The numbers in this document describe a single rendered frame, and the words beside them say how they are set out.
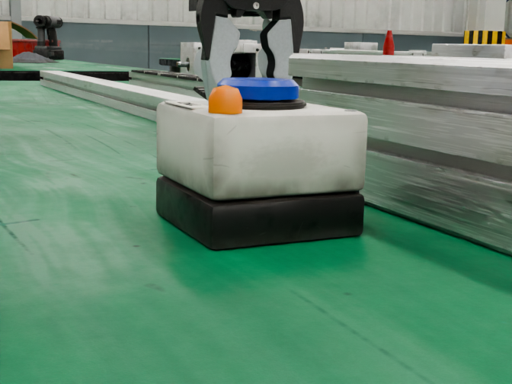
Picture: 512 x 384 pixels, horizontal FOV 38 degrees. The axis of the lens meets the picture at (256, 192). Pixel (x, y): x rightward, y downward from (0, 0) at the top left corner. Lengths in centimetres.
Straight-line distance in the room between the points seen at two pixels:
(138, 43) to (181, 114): 1157
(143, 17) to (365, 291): 1171
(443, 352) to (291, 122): 14
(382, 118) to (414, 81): 3
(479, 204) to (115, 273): 17
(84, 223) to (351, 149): 14
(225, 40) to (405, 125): 32
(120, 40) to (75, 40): 69
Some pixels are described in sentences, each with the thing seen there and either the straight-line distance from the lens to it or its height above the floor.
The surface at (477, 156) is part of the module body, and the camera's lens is 36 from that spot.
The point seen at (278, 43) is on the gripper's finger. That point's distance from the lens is 71.
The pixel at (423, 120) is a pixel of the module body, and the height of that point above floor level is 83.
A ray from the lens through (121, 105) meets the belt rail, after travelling 102.
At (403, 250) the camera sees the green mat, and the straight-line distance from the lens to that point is 34.
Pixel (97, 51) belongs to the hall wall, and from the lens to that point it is 1175.
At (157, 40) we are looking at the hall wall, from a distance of 1202.
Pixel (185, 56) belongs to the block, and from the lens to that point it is 167.
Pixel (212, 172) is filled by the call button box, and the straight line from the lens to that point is 32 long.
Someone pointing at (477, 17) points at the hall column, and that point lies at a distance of 882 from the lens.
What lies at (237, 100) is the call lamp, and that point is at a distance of 32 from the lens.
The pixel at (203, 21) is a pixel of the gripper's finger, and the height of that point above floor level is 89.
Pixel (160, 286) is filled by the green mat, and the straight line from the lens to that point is 28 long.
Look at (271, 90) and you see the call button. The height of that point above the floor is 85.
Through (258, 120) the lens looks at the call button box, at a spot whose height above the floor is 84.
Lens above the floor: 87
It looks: 11 degrees down
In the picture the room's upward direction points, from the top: 1 degrees clockwise
